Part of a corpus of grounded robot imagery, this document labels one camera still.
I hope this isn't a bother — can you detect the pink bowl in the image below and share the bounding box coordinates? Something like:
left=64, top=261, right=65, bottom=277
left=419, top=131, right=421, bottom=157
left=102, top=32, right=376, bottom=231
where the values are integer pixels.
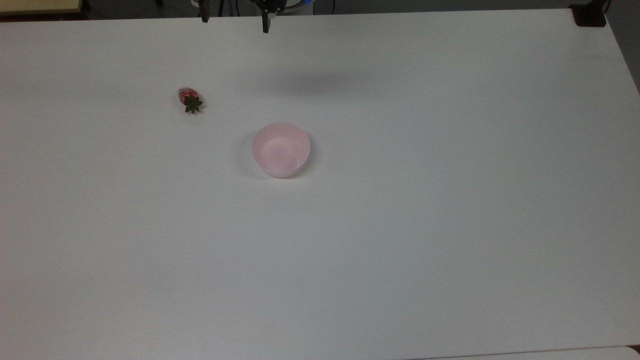
left=251, top=122, right=312, bottom=179

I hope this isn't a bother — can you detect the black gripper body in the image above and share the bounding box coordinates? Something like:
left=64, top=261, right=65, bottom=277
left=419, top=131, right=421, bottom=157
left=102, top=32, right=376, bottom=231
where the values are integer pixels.
left=251, top=0, right=287, bottom=16

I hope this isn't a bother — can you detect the black table clamp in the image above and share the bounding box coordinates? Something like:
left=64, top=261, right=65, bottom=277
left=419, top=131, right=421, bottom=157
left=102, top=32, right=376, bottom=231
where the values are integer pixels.
left=569, top=1, right=609, bottom=28

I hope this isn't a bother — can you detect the red strawberry with green leaves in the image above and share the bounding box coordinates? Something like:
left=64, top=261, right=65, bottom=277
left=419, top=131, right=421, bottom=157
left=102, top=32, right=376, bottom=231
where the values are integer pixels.
left=178, top=87, right=204, bottom=115

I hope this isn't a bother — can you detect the yellow wooden table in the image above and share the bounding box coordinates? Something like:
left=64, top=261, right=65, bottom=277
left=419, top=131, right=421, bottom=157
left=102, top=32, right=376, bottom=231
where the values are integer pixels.
left=0, top=0, right=84, bottom=15

